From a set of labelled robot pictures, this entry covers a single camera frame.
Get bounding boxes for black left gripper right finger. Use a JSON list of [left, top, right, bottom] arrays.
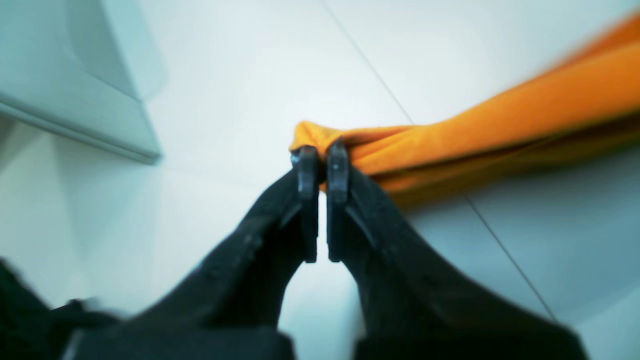
[[326, 141, 587, 360]]

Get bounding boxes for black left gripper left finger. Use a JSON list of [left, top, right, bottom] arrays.
[[62, 146, 320, 360]]

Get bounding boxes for orange t-shirt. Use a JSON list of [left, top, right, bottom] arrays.
[[289, 13, 640, 208]]

